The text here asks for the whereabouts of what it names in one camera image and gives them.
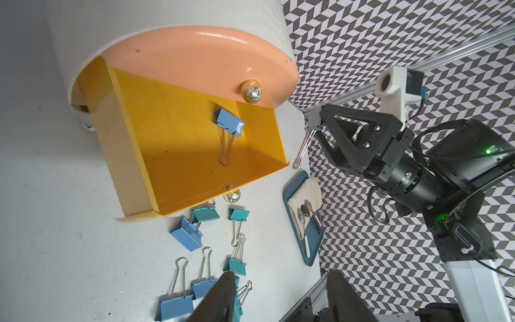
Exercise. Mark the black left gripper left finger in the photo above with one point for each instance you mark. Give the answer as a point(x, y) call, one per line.
point(219, 304)

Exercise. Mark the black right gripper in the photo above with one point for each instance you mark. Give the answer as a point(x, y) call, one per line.
point(451, 177)

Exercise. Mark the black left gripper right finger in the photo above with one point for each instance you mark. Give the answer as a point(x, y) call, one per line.
point(344, 303)

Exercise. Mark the blue binder clip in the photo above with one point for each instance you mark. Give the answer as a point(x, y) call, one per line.
point(232, 125)
point(187, 234)
point(310, 134)
point(176, 306)
point(206, 280)

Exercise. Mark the blue binder clip bottom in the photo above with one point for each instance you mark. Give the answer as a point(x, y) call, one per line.
point(232, 125)

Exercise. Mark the yellow drawer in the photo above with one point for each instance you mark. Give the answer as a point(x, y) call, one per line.
point(162, 146)

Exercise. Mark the green binder clip bottom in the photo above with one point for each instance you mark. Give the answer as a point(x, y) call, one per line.
point(241, 295)

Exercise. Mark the green binder clip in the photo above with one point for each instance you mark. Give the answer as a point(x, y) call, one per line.
point(241, 295)
point(236, 263)
point(204, 213)
point(237, 217)

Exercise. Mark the green binder clip middle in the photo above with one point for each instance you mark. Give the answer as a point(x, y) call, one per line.
point(236, 263)

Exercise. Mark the green binder clip upper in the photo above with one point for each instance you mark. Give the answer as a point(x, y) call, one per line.
point(237, 217)

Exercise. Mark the green binder clip top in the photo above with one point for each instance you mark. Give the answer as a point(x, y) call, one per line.
point(204, 213)

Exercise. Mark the white round drawer cabinet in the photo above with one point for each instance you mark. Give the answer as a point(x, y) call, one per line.
point(82, 30)

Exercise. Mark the beige cloth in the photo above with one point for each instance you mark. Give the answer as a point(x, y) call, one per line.
point(309, 189)

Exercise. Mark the metal spoons on cloth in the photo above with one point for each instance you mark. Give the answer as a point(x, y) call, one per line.
point(305, 214)

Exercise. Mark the teal cutting board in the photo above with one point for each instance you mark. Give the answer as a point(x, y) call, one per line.
point(314, 237)

